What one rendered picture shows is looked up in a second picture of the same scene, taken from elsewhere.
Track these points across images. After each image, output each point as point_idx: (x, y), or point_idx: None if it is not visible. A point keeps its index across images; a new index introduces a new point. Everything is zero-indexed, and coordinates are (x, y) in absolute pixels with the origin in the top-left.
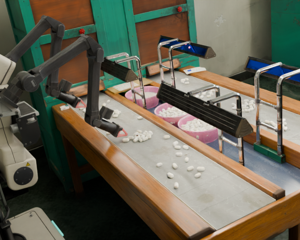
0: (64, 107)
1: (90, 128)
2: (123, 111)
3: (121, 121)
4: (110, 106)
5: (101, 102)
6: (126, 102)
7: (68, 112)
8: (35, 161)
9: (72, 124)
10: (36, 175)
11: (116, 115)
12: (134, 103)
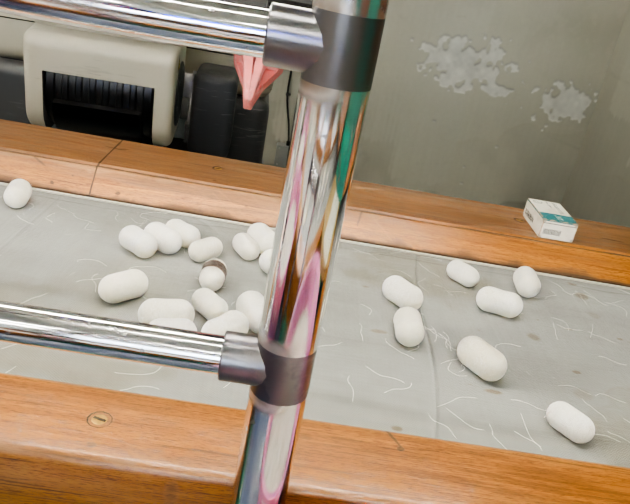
0: (533, 207)
1: (79, 154)
2: (172, 377)
3: None
4: (433, 391)
5: (608, 403)
6: (322, 441)
7: (465, 215)
8: (23, 44)
9: (242, 161)
10: (25, 95)
11: (103, 278)
12: (178, 457)
